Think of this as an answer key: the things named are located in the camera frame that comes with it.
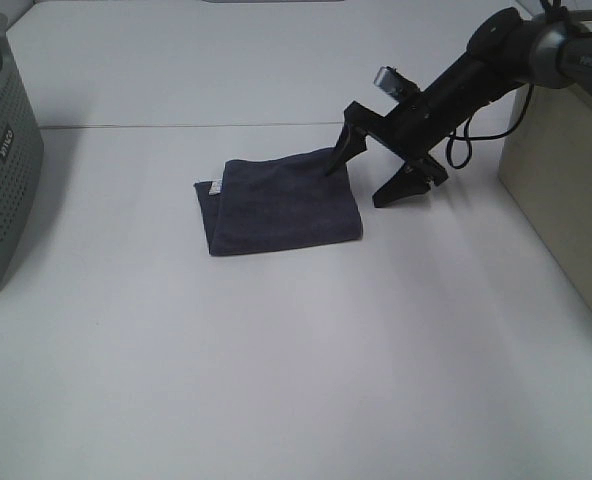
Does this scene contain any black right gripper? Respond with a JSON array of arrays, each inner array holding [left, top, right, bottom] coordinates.
[[325, 53, 499, 208]]

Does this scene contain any grey perforated plastic basket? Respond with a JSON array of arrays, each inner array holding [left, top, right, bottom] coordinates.
[[0, 13, 44, 285]]

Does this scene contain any dark grey towel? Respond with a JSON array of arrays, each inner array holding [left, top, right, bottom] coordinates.
[[194, 147, 363, 257]]

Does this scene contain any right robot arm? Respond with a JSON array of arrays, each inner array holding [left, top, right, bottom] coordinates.
[[326, 1, 592, 208]]

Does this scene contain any beige plastic bin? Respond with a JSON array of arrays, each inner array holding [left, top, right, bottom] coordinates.
[[499, 86, 592, 312]]

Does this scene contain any black cable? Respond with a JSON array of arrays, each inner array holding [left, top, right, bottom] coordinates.
[[445, 82, 537, 170]]

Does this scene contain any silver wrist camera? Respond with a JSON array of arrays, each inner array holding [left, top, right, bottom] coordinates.
[[373, 66, 420, 102]]

